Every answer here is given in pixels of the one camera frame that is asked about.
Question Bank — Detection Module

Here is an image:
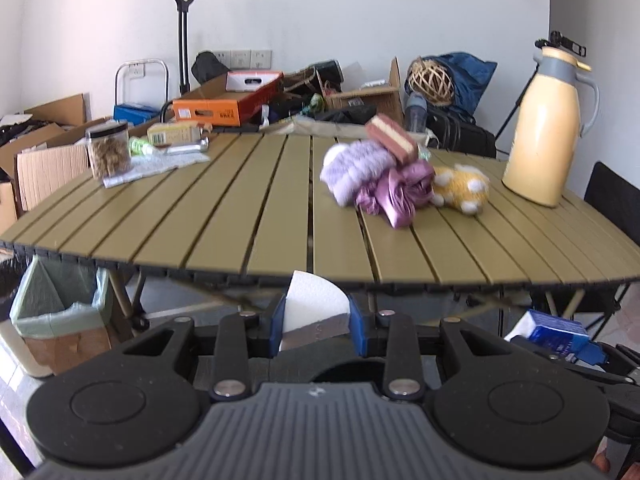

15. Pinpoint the orange cardboard box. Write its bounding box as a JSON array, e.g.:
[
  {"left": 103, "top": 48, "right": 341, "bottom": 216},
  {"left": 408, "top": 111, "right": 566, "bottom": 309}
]
[{"left": 171, "top": 70, "right": 285, "bottom": 126}]

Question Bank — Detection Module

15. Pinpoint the woven rattan ball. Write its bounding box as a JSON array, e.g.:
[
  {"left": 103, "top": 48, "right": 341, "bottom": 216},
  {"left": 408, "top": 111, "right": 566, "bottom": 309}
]
[{"left": 407, "top": 58, "right": 455, "bottom": 106}]

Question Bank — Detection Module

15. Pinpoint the white paper piece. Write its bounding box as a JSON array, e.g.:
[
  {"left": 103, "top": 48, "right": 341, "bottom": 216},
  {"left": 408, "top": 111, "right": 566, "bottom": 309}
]
[{"left": 278, "top": 270, "right": 351, "bottom": 354}]

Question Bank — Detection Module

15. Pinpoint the lavender fluffy cloth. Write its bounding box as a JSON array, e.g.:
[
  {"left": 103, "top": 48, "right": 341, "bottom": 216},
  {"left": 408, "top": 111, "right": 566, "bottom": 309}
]
[{"left": 319, "top": 140, "right": 399, "bottom": 207}]

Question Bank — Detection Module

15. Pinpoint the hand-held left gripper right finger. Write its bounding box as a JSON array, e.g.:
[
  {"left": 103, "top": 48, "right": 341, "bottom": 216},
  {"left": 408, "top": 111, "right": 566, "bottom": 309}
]
[{"left": 347, "top": 293, "right": 514, "bottom": 404}]

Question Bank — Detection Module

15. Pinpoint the cardboard box bin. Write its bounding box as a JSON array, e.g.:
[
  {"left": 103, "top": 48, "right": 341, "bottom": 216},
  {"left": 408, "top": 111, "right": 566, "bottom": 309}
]
[{"left": 10, "top": 255, "right": 134, "bottom": 377}]

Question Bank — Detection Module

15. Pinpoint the black pouch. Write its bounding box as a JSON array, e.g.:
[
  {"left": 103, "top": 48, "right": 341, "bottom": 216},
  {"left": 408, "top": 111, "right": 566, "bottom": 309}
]
[{"left": 191, "top": 51, "right": 231, "bottom": 86}]

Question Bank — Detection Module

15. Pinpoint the pale cardboard box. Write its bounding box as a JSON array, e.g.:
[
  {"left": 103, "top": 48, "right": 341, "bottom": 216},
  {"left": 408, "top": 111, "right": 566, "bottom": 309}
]
[{"left": 0, "top": 180, "right": 21, "bottom": 234}]

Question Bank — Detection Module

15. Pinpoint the dark blue bag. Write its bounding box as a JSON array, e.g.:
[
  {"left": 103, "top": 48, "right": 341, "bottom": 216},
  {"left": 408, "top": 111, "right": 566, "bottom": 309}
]
[{"left": 414, "top": 51, "right": 499, "bottom": 126}]

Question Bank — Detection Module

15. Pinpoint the olive folding table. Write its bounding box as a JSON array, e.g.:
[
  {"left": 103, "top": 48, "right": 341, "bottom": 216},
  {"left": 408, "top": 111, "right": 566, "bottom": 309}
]
[{"left": 0, "top": 127, "right": 640, "bottom": 342}]

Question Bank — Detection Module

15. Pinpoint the row of white wall sockets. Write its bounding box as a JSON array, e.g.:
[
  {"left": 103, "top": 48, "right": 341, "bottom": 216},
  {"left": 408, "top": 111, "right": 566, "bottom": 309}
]
[{"left": 212, "top": 48, "right": 274, "bottom": 70}]

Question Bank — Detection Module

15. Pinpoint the pink striped sponge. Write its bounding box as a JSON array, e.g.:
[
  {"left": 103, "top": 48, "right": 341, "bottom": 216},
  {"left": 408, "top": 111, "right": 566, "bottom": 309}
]
[{"left": 364, "top": 113, "right": 420, "bottom": 165}]

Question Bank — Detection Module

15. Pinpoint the blue tissue box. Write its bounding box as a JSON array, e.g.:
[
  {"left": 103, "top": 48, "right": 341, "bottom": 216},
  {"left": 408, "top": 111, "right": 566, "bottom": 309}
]
[{"left": 504, "top": 309, "right": 594, "bottom": 359}]

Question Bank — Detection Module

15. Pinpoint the green plastic liner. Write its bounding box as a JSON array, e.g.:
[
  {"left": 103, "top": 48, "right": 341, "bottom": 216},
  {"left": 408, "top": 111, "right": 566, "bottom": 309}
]
[{"left": 10, "top": 255, "right": 111, "bottom": 339}]

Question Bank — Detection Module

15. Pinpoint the black tripod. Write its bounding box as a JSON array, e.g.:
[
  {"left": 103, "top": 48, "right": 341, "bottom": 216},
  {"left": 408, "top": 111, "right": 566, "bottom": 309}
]
[{"left": 494, "top": 30, "right": 589, "bottom": 145}]

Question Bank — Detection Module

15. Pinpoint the black pull handle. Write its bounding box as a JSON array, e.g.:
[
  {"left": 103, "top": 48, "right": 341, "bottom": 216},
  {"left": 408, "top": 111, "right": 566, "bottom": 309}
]
[{"left": 169, "top": 0, "right": 196, "bottom": 96}]

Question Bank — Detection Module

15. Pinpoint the silver foil packet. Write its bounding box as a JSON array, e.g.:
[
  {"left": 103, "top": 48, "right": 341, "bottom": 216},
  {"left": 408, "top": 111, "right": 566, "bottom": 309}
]
[{"left": 164, "top": 137, "right": 210, "bottom": 156}]

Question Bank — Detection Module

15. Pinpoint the clear plastic sheet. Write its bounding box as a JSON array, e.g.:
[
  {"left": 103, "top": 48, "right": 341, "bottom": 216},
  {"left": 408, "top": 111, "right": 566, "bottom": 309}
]
[{"left": 102, "top": 152, "right": 211, "bottom": 189}]

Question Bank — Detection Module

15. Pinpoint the grey metal tube frame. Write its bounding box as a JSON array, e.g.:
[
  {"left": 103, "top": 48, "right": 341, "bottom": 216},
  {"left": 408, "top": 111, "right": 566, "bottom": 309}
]
[{"left": 114, "top": 58, "right": 170, "bottom": 111}]

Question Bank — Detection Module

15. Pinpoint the white red small box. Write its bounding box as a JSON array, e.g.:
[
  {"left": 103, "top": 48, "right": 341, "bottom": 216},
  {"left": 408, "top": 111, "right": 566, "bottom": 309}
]
[{"left": 227, "top": 70, "right": 284, "bottom": 92}]

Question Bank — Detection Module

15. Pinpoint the open brown cardboard box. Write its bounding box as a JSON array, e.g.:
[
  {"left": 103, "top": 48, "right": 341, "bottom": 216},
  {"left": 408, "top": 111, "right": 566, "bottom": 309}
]
[{"left": 324, "top": 57, "right": 405, "bottom": 129}]

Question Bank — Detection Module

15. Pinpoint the yellow plush toy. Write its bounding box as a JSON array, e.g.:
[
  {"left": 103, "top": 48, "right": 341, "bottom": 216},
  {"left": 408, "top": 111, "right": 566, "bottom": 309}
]
[{"left": 430, "top": 163, "right": 491, "bottom": 218}]

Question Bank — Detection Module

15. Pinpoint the black case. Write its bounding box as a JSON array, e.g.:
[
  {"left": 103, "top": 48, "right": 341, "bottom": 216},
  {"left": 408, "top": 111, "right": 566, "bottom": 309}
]
[{"left": 308, "top": 59, "right": 345, "bottom": 84}]

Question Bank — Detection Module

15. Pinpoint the black bag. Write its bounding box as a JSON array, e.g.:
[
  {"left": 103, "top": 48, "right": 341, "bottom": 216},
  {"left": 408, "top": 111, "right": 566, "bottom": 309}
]
[{"left": 313, "top": 104, "right": 382, "bottom": 125}]

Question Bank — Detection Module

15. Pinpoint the clear jar with nuts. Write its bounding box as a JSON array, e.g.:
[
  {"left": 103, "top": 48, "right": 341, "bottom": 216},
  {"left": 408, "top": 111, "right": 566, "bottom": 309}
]
[{"left": 85, "top": 120, "right": 134, "bottom": 181}]

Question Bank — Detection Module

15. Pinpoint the grey blue water bottle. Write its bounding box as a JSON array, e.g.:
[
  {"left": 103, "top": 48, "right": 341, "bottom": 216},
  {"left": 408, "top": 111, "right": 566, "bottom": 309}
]
[{"left": 403, "top": 92, "right": 429, "bottom": 134}]

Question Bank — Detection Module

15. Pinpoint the pink satin cloth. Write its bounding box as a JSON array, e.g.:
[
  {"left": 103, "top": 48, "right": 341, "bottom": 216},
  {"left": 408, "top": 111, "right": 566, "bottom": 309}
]
[{"left": 355, "top": 159, "right": 436, "bottom": 231}]

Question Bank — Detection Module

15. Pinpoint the corrugated cardboard box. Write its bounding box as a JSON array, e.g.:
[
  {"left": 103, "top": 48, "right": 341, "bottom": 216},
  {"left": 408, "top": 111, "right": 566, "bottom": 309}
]
[{"left": 14, "top": 142, "right": 94, "bottom": 211}]

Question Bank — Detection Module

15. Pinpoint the cream bin with black liner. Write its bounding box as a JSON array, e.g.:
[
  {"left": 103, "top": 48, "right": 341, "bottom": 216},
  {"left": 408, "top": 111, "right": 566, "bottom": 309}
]
[{"left": 0, "top": 257, "right": 54, "bottom": 379}]

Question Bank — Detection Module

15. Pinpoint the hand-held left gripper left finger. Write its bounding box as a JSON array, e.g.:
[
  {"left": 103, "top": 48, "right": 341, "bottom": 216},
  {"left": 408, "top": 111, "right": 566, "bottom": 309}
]
[{"left": 120, "top": 294, "right": 287, "bottom": 404}]

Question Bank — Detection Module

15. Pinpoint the cream thermos jug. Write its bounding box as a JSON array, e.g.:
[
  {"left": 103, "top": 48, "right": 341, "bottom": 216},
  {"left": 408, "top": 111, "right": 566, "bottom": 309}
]
[{"left": 501, "top": 45, "right": 600, "bottom": 209}]

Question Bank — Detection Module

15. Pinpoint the pale yellow snack box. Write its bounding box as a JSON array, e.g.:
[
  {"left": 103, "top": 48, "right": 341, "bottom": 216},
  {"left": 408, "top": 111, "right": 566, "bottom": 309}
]
[{"left": 147, "top": 120, "right": 204, "bottom": 146}]

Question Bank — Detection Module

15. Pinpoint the large open cardboard box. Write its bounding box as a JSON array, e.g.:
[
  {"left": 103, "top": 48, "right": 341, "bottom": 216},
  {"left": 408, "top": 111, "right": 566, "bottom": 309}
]
[{"left": 0, "top": 92, "right": 114, "bottom": 181}]

